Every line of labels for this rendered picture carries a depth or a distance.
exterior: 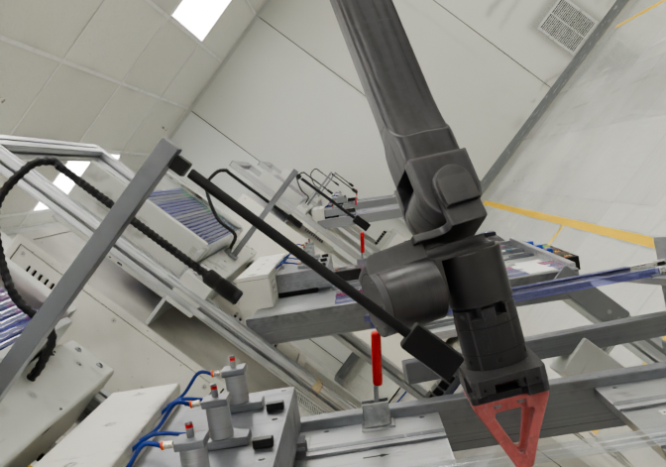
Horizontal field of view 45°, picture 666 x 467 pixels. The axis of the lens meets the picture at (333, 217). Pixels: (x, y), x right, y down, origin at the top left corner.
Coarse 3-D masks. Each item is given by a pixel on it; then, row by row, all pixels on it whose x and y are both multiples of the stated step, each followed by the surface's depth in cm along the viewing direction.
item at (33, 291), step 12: (12, 264) 94; (0, 276) 95; (12, 276) 93; (24, 276) 94; (24, 288) 93; (36, 288) 93; (48, 288) 95; (36, 300) 95; (72, 312) 95; (60, 324) 90; (60, 336) 93; (0, 360) 74
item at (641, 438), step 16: (624, 432) 72; (640, 432) 72; (656, 432) 71; (544, 448) 72; (560, 448) 71; (576, 448) 71; (592, 448) 71; (608, 448) 71; (624, 448) 71; (432, 464) 73; (448, 464) 72; (464, 464) 72; (480, 464) 72; (496, 464) 72; (512, 464) 72
